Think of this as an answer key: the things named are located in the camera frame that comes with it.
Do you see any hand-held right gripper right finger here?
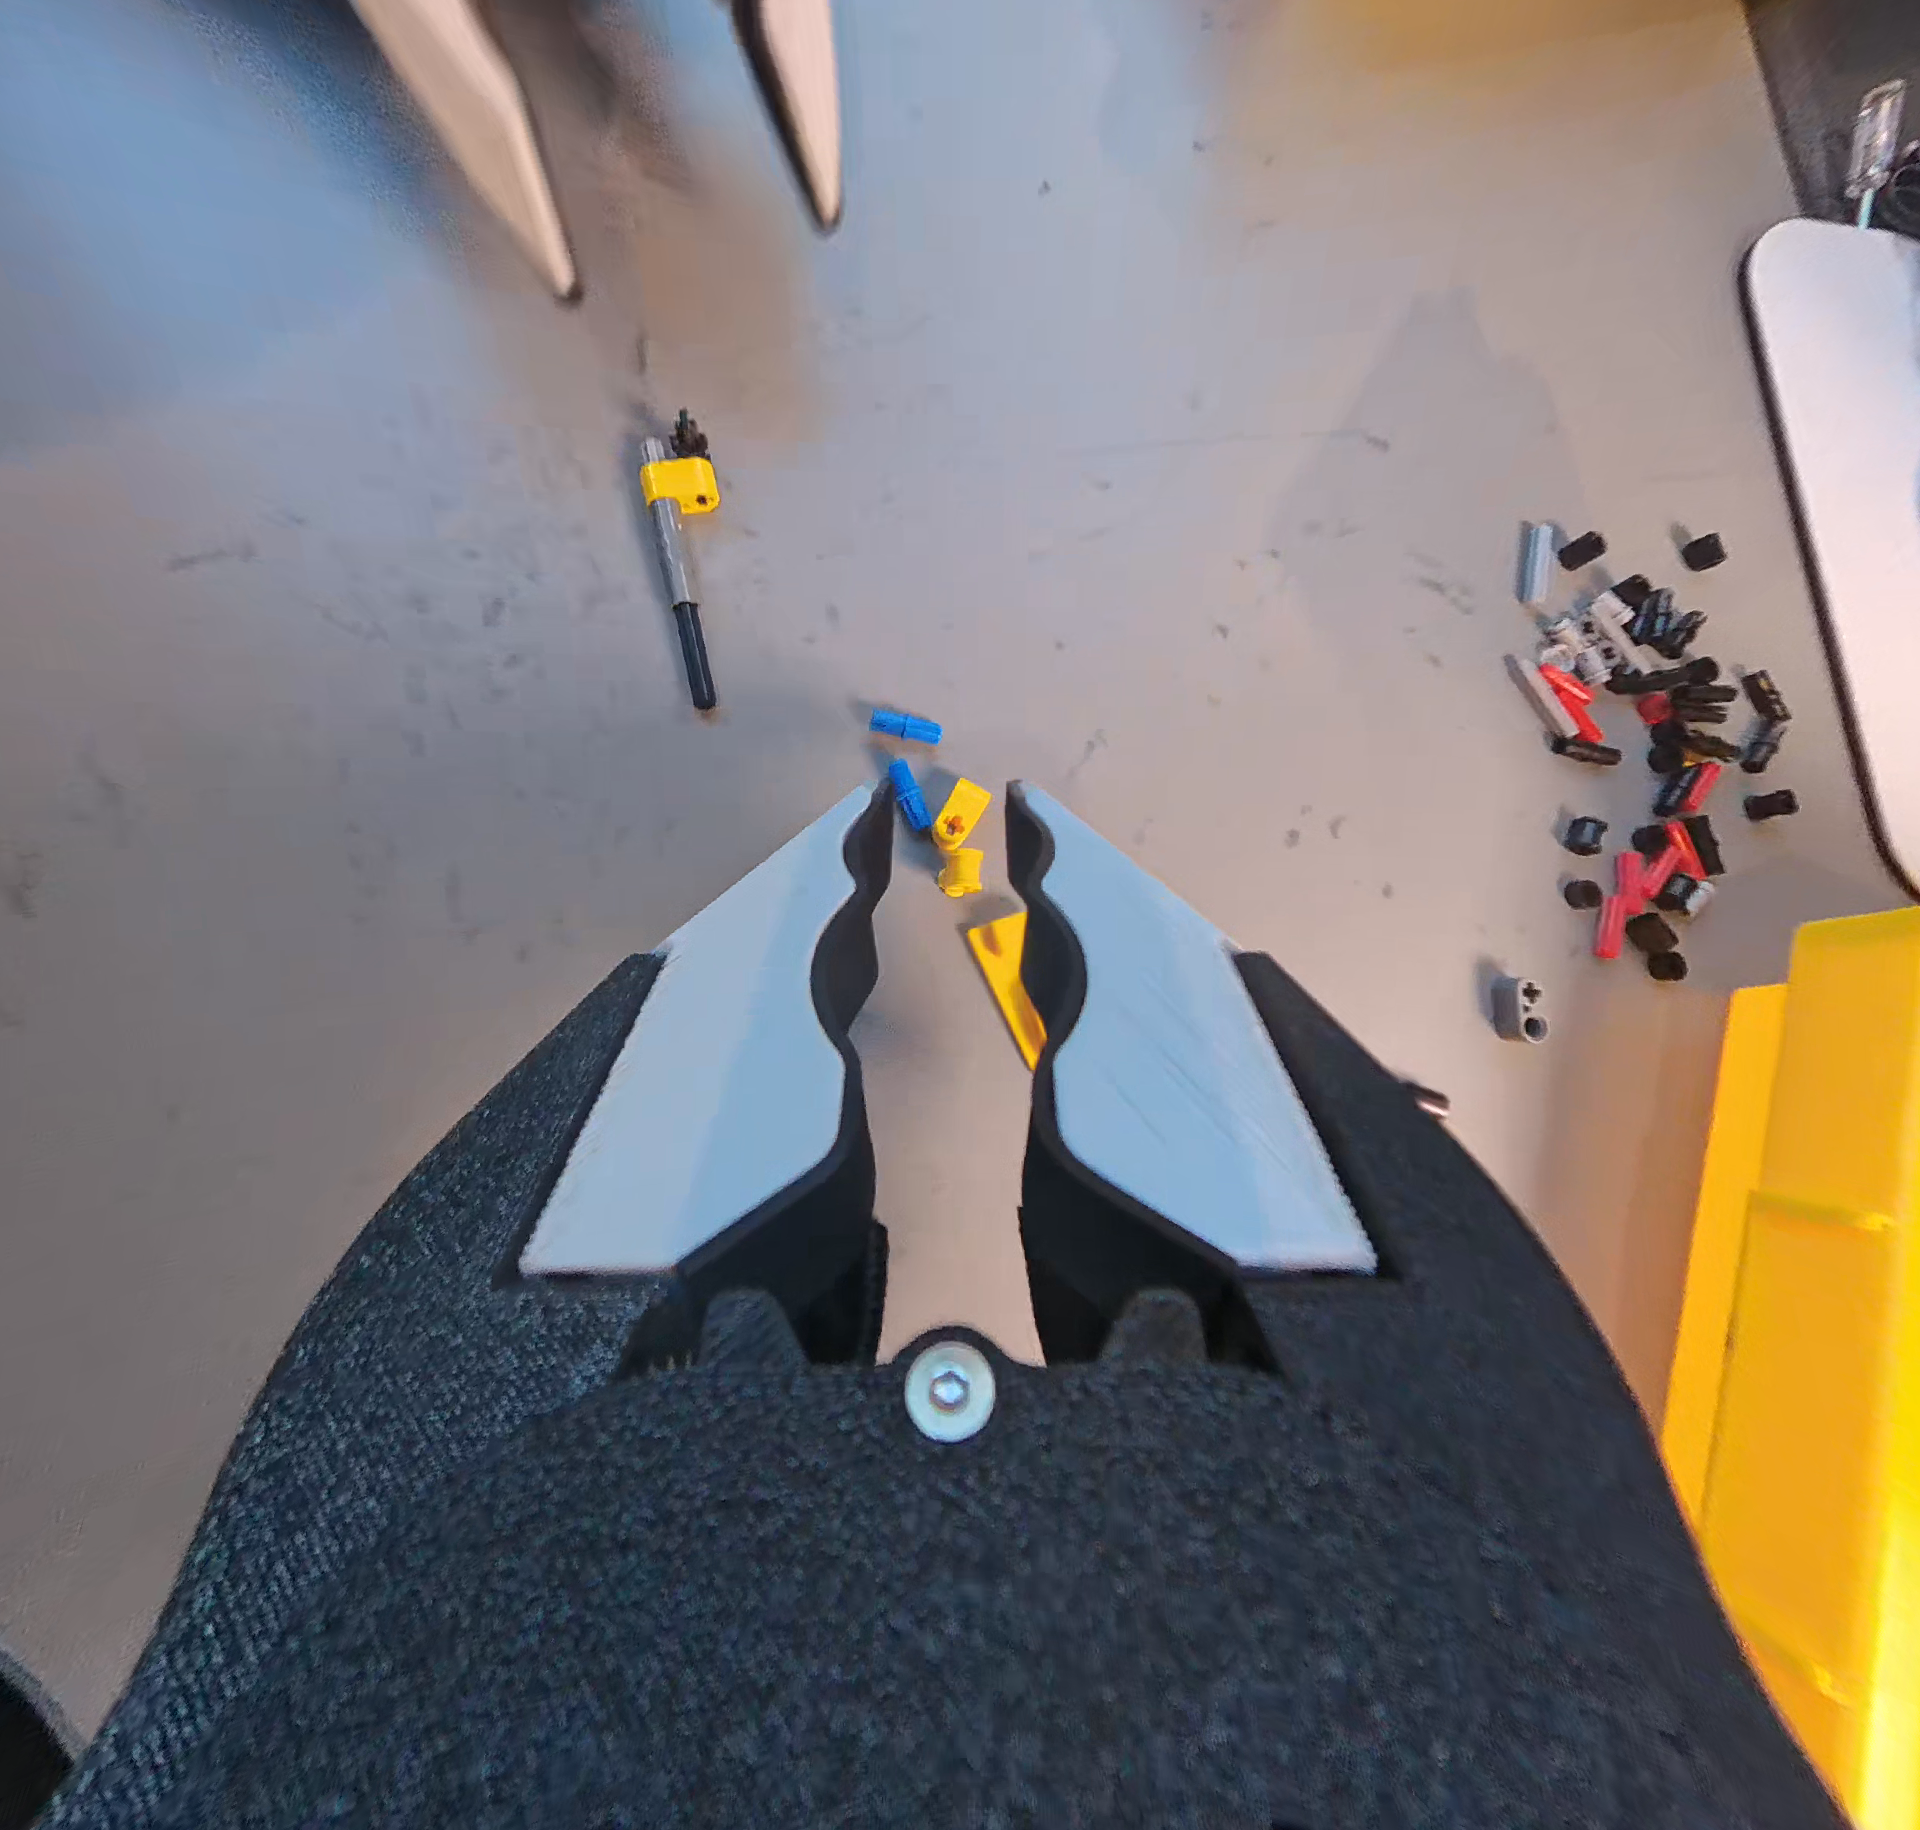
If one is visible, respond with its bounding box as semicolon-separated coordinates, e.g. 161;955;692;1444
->
1005;780;1380;1365

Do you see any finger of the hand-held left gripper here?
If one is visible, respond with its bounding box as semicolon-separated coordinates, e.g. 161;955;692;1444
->
292;0;579;303
681;0;843;231

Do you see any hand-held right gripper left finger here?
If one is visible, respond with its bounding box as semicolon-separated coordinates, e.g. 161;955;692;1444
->
516;780;894;1365

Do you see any yellow curved claw piece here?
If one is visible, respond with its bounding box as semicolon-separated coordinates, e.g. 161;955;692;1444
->
963;913;1048;1069

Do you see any grey axle pin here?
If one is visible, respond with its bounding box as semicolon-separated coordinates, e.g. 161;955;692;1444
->
642;435;719;714

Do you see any yellow bin with small pieces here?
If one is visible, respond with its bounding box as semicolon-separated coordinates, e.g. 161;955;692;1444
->
1656;907;1920;1830

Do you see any grey desk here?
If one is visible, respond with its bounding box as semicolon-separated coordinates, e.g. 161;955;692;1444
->
0;0;1920;1830

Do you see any pile of loose building pieces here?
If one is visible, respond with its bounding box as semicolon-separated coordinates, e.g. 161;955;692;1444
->
1507;523;1801;984

